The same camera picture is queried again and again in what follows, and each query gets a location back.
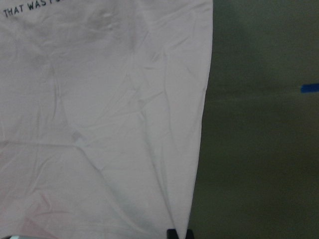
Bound blue tape grid lines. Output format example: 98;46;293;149
301;84;319;94

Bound pink snoopy long-sleeve shirt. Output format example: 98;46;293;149
0;0;213;239

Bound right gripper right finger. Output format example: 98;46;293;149
185;229;193;239

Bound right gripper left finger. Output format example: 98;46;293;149
166;229;178;239

